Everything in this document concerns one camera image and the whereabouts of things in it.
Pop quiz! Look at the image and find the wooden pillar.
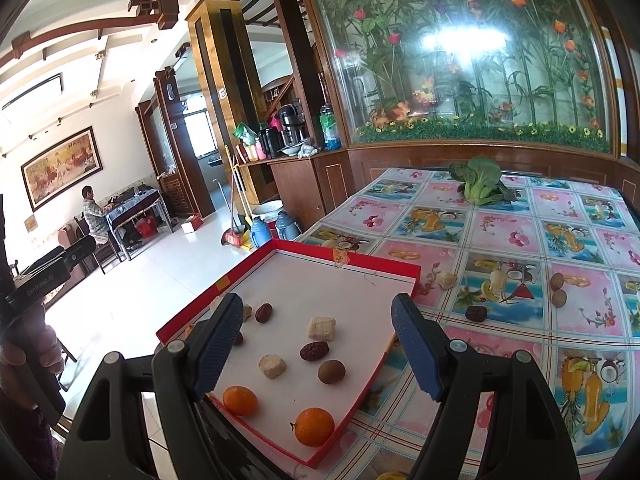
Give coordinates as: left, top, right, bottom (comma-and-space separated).
186, 0, 266, 211

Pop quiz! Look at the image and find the person's left hand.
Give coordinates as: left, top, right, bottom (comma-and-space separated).
0, 310, 64, 396

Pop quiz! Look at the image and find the grey thermos flask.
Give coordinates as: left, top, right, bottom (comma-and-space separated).
275, 210, 302, 241

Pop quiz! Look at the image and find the table with dark cloth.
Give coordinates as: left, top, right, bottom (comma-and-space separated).
102, 190, 168, 261

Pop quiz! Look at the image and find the black thermos jug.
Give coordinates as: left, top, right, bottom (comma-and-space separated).
259, 126, 283, 160

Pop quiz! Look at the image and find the blue thermos flask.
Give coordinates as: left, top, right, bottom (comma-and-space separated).
250, 217, 273, 249

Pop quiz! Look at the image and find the person's left forearm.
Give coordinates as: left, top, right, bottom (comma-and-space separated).
0, 395, 58, 480

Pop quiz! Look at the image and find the green packet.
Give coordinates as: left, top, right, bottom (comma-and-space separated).
232, 121, 258, 147

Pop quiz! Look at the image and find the framed painting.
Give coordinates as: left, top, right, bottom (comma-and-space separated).
21, 126, 103, 212

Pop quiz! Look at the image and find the fruit print tablecloth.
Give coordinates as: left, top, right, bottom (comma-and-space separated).
295, 166, 640, 480

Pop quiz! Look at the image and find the green bok choy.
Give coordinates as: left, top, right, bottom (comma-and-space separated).
447, 156, 521, 206

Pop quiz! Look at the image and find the ceiling light panel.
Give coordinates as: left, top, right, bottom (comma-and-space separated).
1, 74, 63, 123

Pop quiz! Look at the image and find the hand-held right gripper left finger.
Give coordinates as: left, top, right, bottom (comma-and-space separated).
57, 292, 245, 480

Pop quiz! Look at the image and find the red cardboard tray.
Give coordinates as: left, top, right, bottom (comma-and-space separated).
156, 239, 422, 469

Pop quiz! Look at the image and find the yellow handled broom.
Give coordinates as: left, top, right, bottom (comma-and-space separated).
223, 144, 256, 252

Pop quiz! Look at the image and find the wooden partition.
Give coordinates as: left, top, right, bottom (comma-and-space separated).
136, 67, 216, 218

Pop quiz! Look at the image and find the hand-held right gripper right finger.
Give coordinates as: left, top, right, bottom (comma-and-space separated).
391, 294, 581, 480

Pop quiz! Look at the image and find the wooden cabinet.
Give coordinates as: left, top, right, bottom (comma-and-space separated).
237, 147, 356, 241

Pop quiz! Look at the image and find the orange mandarin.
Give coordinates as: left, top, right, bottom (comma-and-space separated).
294, 407, 335, 447
222, 385, 260, 417

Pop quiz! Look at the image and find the dark coffee pot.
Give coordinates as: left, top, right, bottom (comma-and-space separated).
277, 105, 308, 148

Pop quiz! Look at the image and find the metal basin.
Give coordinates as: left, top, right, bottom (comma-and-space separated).
250, 200, 285, 221

